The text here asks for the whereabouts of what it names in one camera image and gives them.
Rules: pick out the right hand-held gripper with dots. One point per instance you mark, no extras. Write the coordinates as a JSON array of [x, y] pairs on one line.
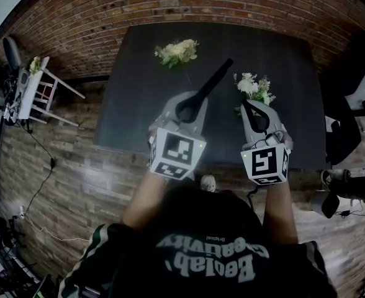
[[264, 163]]

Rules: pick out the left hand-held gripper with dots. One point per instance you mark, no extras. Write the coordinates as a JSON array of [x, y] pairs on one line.
[[176, 149]]

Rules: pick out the person's right forearm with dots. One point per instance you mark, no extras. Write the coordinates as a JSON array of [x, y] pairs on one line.
[[280, 216]]

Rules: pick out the person's left forearm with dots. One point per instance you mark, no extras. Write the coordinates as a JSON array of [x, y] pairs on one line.
[[145, 203]]

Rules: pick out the person's right hand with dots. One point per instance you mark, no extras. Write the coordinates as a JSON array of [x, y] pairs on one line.
[[289, 143]]

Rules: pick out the person's left hand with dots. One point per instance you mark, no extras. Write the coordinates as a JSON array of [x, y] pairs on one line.
[[154, 129]]

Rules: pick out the white flower bouquet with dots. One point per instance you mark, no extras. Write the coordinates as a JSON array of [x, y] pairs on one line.
[[254, 88]]

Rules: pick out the cream flower bouquet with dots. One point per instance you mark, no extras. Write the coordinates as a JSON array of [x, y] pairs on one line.
[[177, 51]]

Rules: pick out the beige shoe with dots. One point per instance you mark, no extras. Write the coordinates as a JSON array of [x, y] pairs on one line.
[[208, 183]]

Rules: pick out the black power adapter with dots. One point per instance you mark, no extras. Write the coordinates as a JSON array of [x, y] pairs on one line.
[[345, 212]]

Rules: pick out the white wooden chair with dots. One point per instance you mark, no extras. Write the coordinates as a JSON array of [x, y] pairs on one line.
[[53, 93]]

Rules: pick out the black printed t-shirt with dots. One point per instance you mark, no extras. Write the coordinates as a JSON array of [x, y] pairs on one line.
[[201, 253]]

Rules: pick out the small flower bunch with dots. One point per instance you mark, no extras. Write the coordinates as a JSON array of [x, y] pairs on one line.
[[35, 65]]

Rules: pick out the white side table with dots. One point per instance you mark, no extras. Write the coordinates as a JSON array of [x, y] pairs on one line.
[[27, 98]]

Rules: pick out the black office chair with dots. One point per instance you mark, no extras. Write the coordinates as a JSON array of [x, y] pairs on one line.
[[11, 53]]

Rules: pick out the white power strip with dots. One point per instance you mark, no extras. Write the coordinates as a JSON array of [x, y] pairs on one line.
[[21, 211]]

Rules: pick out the black equipment stand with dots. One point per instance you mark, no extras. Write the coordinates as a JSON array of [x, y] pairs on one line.
[[5, 259]]

